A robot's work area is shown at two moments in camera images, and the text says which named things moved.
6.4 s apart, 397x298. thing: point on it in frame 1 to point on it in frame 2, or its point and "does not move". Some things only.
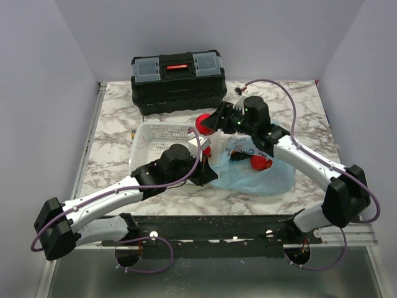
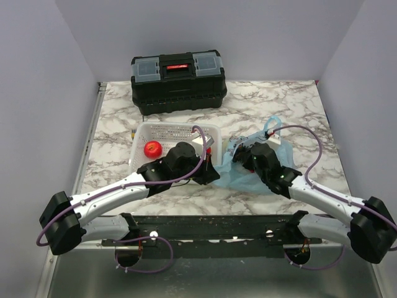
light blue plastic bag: (240, 176) does not move
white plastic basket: (151, 138) does not move
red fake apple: (204, 130) to (152, 149)
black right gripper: (224, 110) to (246, 157)
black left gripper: (205, 173) does not move
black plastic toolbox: (178, 82) does not move
